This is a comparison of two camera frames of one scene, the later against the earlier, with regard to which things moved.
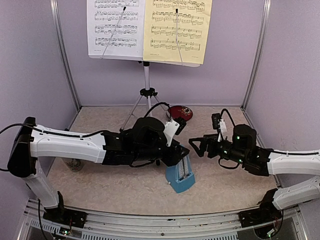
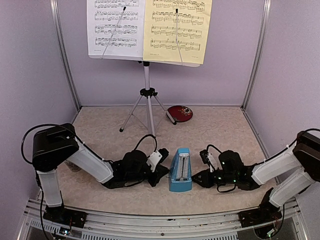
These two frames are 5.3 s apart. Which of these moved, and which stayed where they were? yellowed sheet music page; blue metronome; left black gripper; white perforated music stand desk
Moved: left black gripper
Stayed: blue metronome; white perforated music stand desk; yellowed sheet music page
